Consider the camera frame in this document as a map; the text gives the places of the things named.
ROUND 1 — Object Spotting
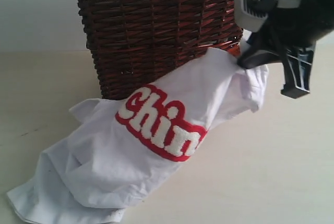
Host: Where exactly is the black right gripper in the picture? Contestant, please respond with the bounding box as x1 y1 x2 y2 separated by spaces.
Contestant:
237 0 333 98

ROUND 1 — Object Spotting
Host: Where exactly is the white t-shirt red lettering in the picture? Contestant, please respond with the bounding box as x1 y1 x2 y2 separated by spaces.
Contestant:
7 48 268 223

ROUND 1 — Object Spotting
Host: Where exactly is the dark red wicker basket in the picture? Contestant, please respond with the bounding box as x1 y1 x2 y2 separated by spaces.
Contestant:
78 0 243 100

